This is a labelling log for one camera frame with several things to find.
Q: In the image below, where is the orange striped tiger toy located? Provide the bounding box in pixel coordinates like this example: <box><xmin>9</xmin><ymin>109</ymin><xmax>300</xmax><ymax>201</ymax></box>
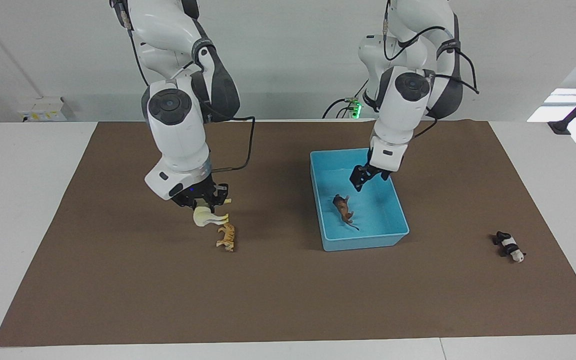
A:
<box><xmin>216</xmin><ymin>223</ymin><xmax>236</xmax><ymax>253</ymax></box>

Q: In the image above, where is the light blue storage box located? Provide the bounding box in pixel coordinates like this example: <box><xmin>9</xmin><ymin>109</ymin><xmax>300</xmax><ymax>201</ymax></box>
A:
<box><xmin>309</xmin><ymin>147</ymin><xmax>410</xmax><ymax>252</ymax></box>

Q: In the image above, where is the cream white horse toy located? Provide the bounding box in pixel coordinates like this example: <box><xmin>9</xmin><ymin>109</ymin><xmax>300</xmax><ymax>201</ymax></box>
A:
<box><xmin>192</xmin><ymin>199</ymin><xmax>233</xmax><ymax>228</ymax></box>

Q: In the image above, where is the black left arm base cable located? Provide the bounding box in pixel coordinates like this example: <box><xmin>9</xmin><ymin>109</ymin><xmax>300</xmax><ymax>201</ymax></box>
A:
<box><xmin>322</xmin><ymin>79</ymin><xmax>370</xmax><ymax>120</ymax></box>

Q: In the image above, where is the black and white panda toy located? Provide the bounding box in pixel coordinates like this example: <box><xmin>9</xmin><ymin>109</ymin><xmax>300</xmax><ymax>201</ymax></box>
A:
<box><xmin>492</xmin><ymin>231</ymin><xmax>527</xmax><ymax>264</ymax></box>

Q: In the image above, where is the white wall socket box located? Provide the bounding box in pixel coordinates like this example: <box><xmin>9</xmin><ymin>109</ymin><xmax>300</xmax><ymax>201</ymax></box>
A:
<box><xmin>17</xmin><ymin>96</ymin><xmax>75</xmax><ymax>122</ymax></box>

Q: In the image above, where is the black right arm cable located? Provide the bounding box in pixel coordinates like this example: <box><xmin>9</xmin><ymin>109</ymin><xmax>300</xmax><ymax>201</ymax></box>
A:
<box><xmin>202</xmin><ymin>102</ymin><xmax>256</xmax><ymax>172</ymax></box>

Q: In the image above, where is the brown table mat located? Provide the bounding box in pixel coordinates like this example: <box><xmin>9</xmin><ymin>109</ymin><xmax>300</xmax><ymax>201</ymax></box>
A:
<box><xmin>0</xmin><ymin>119</ymin><xmax>576</xmax><ymax>348</ymax></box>

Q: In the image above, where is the brown bison toy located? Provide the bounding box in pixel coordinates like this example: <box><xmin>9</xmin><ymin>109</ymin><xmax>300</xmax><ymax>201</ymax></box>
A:
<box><xmin>332</xmin><ymin>194</ymin><xmax>360</xmax><ymax>232</ymax></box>

